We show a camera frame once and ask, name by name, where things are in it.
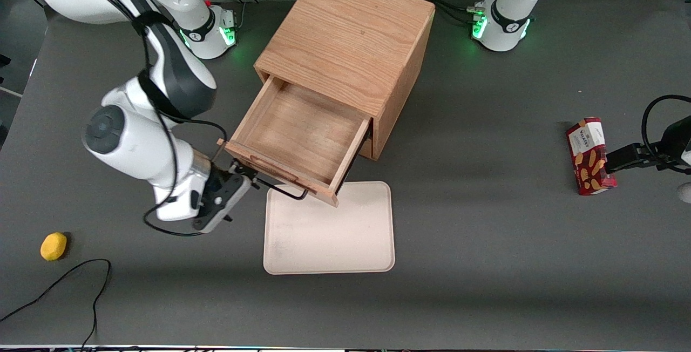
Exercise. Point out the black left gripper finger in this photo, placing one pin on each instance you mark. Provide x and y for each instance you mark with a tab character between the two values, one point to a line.
629	153
631	165

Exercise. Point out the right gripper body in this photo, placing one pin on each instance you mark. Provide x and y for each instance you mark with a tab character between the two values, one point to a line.
217	178

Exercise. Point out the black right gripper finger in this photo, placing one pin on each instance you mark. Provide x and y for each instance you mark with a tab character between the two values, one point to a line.
244	167
256	183

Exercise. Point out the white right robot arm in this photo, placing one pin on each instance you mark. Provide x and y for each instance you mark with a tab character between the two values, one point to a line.
135	147

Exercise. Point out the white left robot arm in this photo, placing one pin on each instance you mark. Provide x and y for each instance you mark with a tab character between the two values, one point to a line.
510	12

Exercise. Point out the wooden drawer cabinet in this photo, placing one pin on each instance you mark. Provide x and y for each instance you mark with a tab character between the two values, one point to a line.
351	33

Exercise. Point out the red shortbread cookie box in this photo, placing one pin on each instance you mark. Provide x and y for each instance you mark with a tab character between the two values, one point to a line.
586	144

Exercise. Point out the beige rectangular tray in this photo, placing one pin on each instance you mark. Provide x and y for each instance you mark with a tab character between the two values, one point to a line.
334	233

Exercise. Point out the grey table cover sheet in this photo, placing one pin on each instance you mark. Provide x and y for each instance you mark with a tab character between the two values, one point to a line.
486	260

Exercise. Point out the yellow lemon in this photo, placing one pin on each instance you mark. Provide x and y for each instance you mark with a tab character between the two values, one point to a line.
53	246

